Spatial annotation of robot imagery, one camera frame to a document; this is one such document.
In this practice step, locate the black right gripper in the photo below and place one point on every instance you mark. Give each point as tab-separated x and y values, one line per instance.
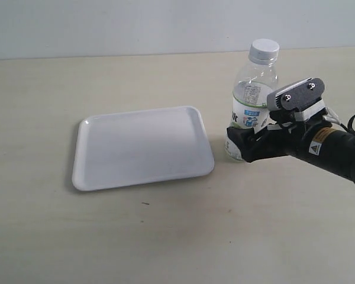
267	140

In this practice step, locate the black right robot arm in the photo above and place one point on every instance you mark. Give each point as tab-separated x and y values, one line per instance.
315	142

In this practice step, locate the white bottle cap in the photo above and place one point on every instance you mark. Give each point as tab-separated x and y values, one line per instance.
264	50

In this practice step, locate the clear plastic drink bottle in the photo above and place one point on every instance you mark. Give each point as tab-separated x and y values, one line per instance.
253	83

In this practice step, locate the white rectangular plastic tray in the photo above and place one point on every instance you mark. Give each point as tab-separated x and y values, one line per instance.
139	147

